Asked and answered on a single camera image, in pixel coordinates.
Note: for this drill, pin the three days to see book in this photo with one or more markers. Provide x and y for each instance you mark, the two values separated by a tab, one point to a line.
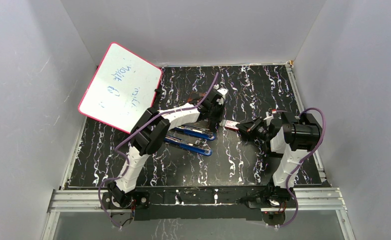
196	96

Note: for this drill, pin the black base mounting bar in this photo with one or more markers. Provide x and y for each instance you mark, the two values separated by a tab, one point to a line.
198	202

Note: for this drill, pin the pink framed whiteboard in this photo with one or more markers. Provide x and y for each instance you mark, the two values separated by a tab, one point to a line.
122	88

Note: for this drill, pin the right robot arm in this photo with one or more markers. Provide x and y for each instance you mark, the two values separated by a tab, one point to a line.
296	138

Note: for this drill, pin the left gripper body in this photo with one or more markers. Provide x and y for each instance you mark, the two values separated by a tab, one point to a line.
216	113

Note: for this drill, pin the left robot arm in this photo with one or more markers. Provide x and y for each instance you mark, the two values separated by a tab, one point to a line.
150	131

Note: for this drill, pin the aluminium frame rail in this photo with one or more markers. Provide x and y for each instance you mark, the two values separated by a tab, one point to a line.
304	199

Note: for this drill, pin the red staples box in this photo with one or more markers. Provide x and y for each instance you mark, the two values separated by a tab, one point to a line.
229	124

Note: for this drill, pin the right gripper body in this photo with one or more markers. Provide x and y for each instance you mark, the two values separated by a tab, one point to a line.
258	128

